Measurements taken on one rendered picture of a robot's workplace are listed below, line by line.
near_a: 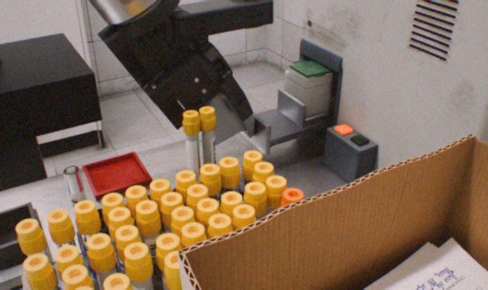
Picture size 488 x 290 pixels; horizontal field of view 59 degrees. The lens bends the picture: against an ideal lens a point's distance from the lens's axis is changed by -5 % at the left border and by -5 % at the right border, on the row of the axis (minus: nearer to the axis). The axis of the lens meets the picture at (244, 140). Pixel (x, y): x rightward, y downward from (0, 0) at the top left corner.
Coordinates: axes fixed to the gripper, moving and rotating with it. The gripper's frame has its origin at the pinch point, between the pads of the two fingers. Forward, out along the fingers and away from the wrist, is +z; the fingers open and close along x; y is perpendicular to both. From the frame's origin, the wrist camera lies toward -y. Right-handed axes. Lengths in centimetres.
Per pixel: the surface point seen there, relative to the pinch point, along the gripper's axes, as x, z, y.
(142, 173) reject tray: -3.0, -2.6, 13.7
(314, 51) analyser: -0.9, -1.5, -12.0
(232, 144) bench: -3.8, 3.9, 2.8
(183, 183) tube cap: 15.7, -13.2, 9.4
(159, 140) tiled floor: -151, 97, 16
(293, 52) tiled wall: -187, 136, -85
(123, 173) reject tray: -4.1, -3.6, 15.4
